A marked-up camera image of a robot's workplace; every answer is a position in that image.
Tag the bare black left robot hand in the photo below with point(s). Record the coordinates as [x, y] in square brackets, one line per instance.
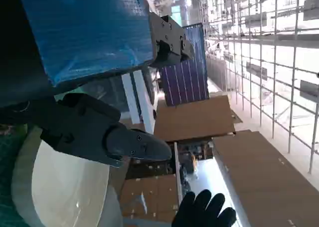
[87, 33]

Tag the brown board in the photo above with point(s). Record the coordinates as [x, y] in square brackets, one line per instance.
[149, 197]
[261, 182]
[194, 120]

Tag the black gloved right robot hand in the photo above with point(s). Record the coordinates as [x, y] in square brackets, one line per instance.
[202, 212]

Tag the blue striped panel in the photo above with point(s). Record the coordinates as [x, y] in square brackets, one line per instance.
[184, 87]

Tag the white square plate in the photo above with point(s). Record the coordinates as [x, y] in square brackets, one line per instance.
[69, 187]

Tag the white frame post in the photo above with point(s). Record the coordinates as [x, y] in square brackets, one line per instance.
[130, 100]
[145, 105]

